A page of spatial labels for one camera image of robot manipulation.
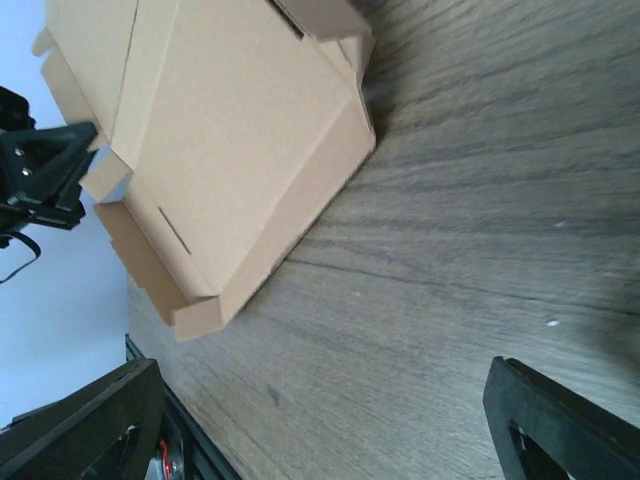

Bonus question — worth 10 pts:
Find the brown cardboard box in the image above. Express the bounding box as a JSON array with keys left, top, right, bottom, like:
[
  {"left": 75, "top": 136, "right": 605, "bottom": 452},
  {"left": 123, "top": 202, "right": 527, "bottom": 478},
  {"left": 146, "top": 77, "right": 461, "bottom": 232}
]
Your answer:
[{"left": 32, "top": 0, "right": 376, "bottom": 341}]

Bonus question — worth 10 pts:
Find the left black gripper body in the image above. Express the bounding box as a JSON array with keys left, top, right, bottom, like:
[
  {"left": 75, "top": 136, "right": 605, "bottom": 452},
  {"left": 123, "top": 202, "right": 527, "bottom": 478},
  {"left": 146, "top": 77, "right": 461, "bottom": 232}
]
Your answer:
[{"left": 0, "top": 86, "right": 35, "bottom": 132}]

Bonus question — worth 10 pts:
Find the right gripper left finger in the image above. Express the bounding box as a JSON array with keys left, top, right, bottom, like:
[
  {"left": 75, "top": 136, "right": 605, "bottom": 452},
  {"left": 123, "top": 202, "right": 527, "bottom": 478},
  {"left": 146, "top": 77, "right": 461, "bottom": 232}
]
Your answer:
[{"left": 1, "top": 358, "right": 165, "bottom": 479}]

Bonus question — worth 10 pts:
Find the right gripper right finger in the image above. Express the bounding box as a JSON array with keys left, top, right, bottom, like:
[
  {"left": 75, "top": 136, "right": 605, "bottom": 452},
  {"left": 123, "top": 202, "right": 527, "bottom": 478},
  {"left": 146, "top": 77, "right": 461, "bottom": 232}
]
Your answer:
[{"left": 483, "top": 356, "right": 639, "bottom": 479}]

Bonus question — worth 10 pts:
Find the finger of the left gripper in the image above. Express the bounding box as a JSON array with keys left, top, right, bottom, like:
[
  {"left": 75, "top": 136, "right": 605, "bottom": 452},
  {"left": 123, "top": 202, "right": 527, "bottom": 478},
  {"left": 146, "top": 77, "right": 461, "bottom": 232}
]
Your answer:
[{"left": 1, "top": 121, "right": 97, "bottom": 230}]

